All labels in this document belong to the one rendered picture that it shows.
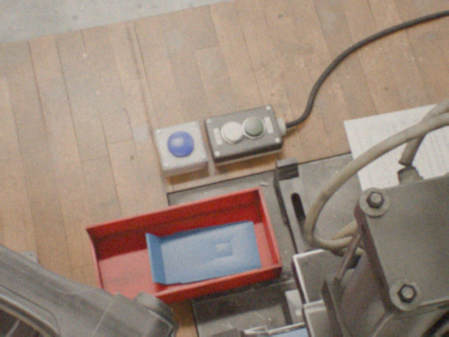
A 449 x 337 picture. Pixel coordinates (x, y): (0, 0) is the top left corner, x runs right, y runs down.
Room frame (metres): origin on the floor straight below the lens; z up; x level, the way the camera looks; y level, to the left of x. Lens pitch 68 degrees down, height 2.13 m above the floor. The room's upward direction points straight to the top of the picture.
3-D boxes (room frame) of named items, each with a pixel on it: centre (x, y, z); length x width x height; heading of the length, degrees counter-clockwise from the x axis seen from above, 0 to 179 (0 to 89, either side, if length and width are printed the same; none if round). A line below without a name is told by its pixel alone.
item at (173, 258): (0.35, 0.03, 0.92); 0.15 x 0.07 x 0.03; 100
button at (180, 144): (0.51, 0.07, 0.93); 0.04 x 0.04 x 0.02
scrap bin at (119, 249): (0.35, 0.06, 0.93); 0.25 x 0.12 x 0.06; 104
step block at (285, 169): (0.43, -0.09, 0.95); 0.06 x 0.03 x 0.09; 14
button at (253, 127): (0.54, -0.04, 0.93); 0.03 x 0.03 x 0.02
